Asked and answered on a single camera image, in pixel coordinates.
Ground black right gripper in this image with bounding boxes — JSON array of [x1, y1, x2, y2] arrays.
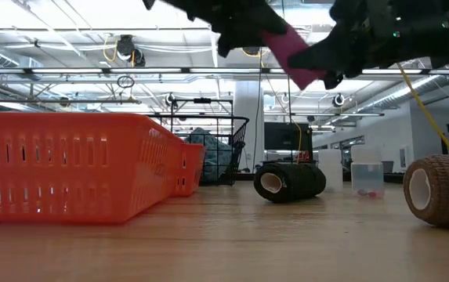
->
[[288, 0, 433, 90]]

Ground blue patterned hospital gown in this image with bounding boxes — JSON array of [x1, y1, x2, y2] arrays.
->
[[184, 127, 234, 183]]

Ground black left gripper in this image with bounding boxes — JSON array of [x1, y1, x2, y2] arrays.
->
[[143, 0, 288, 59]]

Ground black computer case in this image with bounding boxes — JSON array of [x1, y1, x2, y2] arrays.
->
[[263, 121, 313, 164]]

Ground small translucent white cup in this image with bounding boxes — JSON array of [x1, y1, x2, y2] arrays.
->
[[350, 145, 386, 198]]

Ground pink bandage roll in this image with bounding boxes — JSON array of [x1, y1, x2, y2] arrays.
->
[[261, 23, 329, 91]]

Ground long yellow cable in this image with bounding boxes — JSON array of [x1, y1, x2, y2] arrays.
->
[[398, 64, 449, 157]]

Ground orange plastic slotted basket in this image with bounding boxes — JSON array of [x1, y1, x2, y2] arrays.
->
[[0, 112, 186, 226], [171, 143, 207, 197]]

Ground black bandage roll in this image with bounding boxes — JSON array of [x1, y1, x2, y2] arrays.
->
[[252, 162, 327, 204]]

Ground black wire basket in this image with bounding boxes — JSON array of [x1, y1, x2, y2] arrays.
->
[[160, 115, 250, 186]]

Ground overhead light bar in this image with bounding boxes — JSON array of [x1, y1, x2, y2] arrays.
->
[[0, 67, 449, 75]]

